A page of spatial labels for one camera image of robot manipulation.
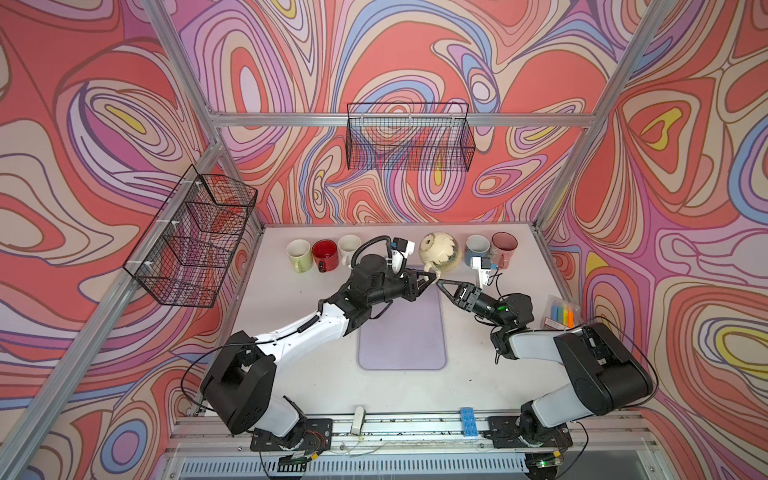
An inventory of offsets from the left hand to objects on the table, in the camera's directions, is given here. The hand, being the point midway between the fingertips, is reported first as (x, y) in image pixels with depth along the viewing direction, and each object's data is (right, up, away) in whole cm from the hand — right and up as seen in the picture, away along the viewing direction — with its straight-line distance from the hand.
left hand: (437, 276), depth 73 cm
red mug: (-34, +5, +32) cm, 47 cm away
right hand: (+1, -4, +3) cm, 5 cm away
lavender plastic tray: (-7, -20, +18) cm, 27 cm away
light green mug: (-42, +5, +26) cm, 49 cm away
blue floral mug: (+20, +8, +31) cm, 38 cm away
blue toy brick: (+8, -37, +1) cm, 38 cm away
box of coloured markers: (+43, -14, +22) cm, 50 cm away
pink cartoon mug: (+28, +8, +29) cm, 42 cm away
